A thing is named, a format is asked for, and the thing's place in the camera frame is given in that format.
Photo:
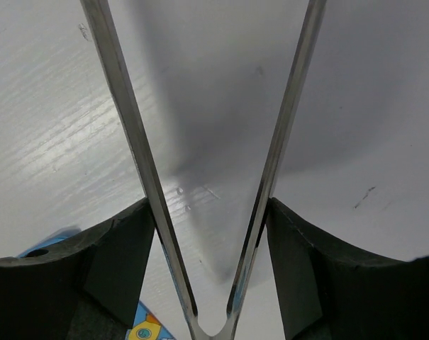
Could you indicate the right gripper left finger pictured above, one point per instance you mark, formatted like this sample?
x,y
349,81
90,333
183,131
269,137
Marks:
x,y
84,287

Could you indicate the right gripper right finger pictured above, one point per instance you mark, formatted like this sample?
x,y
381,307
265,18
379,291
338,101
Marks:
x,y
330,289

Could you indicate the metal tongs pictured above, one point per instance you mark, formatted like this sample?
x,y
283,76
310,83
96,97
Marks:
x,y
113,63

